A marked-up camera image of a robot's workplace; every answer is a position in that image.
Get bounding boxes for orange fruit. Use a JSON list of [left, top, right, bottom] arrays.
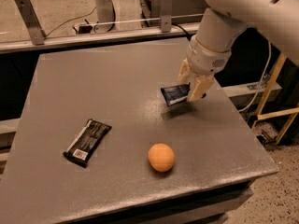
[[148, 143, 175, 173]]

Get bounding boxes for middle metal rail bracket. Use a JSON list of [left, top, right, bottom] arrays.
[[160, 0, 172, 33]]

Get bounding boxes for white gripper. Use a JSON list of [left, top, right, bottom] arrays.
[[178, 35, 231, 102]]

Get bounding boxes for yellow wooden frame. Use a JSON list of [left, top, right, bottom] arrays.
[[249, 53, 299, 145]]

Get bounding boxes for white pedestal post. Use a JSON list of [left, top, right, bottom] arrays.
[[95, 0, 116, 32]]

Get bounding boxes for white cable on right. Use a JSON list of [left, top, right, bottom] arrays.
[[237, 39, 273, 114]]

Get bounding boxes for black snack bar wrapper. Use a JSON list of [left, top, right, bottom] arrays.
[[63, 119, 111, 168]]

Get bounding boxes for metal rail bracket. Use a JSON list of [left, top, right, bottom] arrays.
[[14, 0, 46, 45], [160, 0, 172, 33]]

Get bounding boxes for blue rxbar blueberry wrapper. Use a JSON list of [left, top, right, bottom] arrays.
[[160, 83, 207, 107]]

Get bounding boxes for left metal rail bracket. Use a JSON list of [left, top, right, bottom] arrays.
[[14, 0, 46, 45]]

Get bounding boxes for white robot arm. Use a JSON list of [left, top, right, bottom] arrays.
[[178, 0, 299, 101]]

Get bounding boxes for floor cable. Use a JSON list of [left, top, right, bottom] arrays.
[[46, 6, 98, 37]]

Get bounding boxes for metal guard rail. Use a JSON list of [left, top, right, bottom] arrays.
[[0, 26, 185, 54]]

